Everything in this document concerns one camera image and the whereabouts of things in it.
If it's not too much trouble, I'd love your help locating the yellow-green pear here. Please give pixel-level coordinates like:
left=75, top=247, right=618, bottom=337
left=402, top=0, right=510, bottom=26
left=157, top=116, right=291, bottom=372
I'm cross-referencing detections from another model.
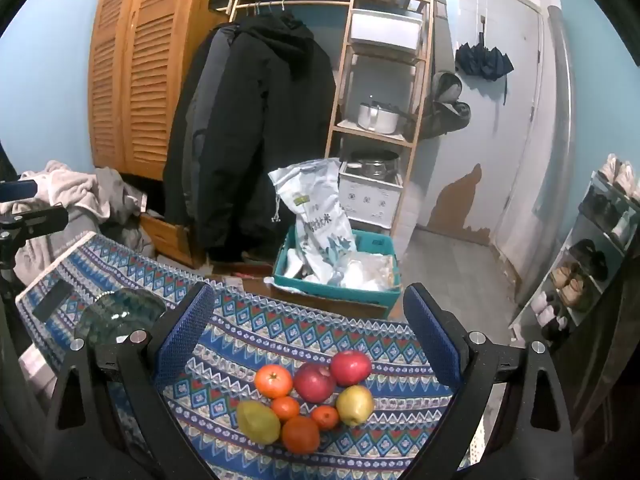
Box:
left=236, top=400, right=282, bottom=445
left=336, top=385, right=376, bottom=427

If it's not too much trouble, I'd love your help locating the wooden louvered wardrobe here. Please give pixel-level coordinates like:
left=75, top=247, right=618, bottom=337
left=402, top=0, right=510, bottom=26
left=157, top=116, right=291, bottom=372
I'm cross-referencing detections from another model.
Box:
left=89, top=0, right=221, bottom=181

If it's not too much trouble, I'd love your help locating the white rice bag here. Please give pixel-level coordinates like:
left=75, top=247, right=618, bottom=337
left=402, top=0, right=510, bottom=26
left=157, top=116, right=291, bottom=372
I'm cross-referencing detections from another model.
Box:
left=268, top=158, right=359, bottom=283

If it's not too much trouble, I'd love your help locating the wooden drawer box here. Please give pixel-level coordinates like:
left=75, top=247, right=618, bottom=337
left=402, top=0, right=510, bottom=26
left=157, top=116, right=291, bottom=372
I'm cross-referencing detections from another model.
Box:
left=139, top=212, right=202, bottom=269

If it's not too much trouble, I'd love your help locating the dark blue umbrella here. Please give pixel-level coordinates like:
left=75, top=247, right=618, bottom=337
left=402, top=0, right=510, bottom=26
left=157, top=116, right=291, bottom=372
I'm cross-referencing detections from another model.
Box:
left=455, top=31, right=515, bottom=107

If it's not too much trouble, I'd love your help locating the orange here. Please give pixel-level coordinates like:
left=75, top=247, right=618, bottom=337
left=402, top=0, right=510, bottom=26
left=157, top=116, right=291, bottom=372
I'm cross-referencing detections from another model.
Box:
left=281, top=415, right=321, bottom=455
left=254, top=364, right=294, bottom=400

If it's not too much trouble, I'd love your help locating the small tangerine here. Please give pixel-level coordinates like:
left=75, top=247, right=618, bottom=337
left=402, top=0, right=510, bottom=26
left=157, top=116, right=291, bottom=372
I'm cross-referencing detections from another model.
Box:
left=311, top=405, right=341, bottom=432
left=271, top=396, right=301, bottom=422

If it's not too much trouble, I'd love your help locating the white storage box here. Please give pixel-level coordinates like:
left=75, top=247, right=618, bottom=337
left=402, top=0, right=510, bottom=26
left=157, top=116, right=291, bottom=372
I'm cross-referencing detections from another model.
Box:
left=349, top=11, right=424, bottom=54

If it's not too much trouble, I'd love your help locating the pile of clothes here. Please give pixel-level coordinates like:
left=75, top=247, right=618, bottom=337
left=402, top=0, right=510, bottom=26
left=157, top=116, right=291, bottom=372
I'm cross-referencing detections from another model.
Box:
left=10, top=160, right=117, bottom=266

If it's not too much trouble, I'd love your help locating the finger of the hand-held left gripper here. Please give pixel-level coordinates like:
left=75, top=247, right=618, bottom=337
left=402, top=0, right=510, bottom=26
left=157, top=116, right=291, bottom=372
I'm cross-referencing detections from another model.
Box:
left=0, top=179, right=40, bottom=202
left=0, top=204, right=69, bottom=271

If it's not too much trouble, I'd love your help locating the dark rectangular patch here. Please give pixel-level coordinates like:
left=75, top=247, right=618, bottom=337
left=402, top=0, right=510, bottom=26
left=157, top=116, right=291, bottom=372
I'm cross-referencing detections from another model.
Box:
left=34, top=280, right=75, bottom=322

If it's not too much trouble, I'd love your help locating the red apple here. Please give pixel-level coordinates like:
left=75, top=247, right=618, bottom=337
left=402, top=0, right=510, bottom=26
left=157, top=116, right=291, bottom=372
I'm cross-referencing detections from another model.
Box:
left=329, top=350, right=373, bottom=387
left=293, top=362, right=337, bottom=404

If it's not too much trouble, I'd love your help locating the group of shoes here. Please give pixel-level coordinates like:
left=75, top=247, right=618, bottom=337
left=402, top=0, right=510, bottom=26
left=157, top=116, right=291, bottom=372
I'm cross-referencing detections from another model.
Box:
left=530, top=155, right=640, bottom=337

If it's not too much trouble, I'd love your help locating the grey jacket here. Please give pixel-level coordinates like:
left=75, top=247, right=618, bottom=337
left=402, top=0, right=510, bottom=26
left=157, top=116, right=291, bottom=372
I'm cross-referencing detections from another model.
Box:
left=181, top=25, right=238, bottom=206

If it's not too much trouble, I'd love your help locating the steel pot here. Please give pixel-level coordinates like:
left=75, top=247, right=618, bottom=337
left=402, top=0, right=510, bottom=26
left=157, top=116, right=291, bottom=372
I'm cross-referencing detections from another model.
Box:
left=349, top=150, right=402, bottom=179

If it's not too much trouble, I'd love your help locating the blue patterned tablecloth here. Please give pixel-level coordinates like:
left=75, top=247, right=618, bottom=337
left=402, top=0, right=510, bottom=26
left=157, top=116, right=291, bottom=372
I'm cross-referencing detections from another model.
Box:
left=15, top=232, right=486, bottom=480

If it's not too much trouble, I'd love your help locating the brown cardboard box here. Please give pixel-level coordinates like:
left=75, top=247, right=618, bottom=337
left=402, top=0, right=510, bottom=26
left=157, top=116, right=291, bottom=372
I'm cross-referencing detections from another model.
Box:
left=240, top=276, right=397, bottom=322

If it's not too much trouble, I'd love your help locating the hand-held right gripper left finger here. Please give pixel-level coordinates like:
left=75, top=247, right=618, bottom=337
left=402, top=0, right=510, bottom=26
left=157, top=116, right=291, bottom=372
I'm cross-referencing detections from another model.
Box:
left=40, top=281, right=221, bottom=480

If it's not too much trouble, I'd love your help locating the white patterned box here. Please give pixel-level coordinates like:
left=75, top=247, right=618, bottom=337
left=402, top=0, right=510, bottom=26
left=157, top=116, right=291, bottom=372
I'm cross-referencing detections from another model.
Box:
left=339, top=160, right=404, bottom=227

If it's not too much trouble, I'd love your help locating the white door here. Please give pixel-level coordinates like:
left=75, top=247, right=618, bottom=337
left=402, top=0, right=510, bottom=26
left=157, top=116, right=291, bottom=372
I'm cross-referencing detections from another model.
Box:
left=415, top=0, right=545, bottom=247

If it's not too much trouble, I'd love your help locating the grey clothes pile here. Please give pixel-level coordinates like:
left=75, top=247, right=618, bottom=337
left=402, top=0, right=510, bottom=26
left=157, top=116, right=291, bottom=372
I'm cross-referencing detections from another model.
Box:
left=60, top=167, right=157, bottom=261

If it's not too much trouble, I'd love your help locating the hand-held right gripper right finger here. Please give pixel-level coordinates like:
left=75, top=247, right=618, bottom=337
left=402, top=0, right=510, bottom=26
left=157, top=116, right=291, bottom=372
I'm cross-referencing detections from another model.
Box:
left=402, top=282, right=576, bottom=480

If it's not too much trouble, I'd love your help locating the grey metal pipe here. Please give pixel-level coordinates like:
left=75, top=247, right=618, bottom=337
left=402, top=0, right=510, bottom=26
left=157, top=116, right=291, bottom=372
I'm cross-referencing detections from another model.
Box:
left=517, top=5, right=577, bottom=307

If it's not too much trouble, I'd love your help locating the dark glass bowl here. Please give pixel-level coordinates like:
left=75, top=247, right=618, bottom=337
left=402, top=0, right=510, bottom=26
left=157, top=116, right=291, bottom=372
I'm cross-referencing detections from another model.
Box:
left=75, top=287, right=168, bottom=348

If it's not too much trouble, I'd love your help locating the olive hanging jacket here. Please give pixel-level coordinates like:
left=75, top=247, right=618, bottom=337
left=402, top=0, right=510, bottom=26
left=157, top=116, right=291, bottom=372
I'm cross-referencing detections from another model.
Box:
left=419, top=72, right=472, bottom=144

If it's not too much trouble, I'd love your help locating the black hooded coat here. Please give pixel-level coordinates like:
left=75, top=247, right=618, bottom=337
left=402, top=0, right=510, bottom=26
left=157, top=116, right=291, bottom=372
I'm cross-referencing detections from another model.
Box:
left=164, top=12, right=337, bottom=263

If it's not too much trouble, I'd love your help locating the clear plastic bag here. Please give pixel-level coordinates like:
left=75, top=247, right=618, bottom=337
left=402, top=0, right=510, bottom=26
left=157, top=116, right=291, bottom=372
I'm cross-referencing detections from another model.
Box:
left=334, top=254, right=397, bottom=291

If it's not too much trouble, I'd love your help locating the teal plastic basket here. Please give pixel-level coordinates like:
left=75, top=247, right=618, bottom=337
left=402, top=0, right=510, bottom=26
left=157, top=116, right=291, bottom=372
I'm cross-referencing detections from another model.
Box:
left=273, top=226, right=402, bottom=309

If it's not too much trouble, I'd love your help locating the shoe rack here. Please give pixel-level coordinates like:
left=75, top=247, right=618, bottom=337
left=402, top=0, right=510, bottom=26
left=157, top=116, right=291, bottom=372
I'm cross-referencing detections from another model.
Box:
left=509, top=154, right=640, bottom=343

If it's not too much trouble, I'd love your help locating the white cooking pot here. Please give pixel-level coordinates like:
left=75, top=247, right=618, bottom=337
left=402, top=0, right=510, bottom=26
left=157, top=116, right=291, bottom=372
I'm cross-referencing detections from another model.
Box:
left=357, top=101, right=401, bottom=136

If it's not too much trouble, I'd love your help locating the wooden shelf rack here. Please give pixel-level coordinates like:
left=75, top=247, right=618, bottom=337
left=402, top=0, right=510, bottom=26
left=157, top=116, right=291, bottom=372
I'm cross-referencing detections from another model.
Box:
left=227, top=0, right=436, bottom=241

